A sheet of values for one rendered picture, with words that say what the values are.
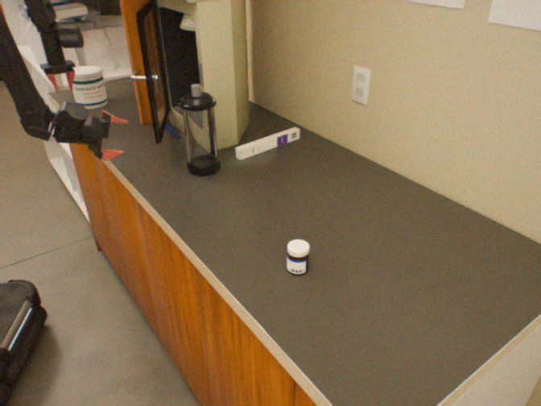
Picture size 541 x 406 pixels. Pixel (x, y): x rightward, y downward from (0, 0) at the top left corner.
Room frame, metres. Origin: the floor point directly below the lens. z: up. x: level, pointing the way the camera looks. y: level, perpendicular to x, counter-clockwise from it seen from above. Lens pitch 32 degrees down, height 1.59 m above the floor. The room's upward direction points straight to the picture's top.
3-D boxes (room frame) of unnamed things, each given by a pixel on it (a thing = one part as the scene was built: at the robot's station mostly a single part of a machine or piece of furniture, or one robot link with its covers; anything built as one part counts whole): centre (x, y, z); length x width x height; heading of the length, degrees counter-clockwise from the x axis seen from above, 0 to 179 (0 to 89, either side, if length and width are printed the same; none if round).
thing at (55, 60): (1.53, 0.75, 1.21); 0.10 x 0.07 x 0.07; 126
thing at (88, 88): (1.84, 0.80, 1.02); 0.13 x 0.13 x 0.15
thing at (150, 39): (1.45, 0.40, 1.19); 0.30 x 0.01 x 0.40; 6
